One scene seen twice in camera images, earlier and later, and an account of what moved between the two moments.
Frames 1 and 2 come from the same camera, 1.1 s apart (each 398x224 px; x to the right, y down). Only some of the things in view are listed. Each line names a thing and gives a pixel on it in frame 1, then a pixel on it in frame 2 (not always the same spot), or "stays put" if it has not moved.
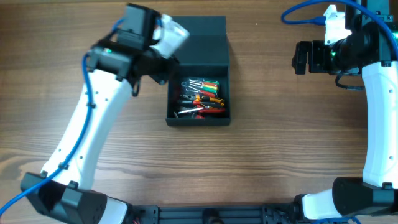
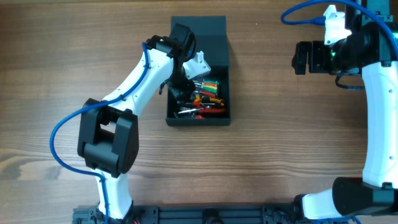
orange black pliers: (206, 99) stays put
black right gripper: (300, 58) stays put
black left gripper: (162, 76) -> (179, 91)
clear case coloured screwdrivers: (206, 86) stays put
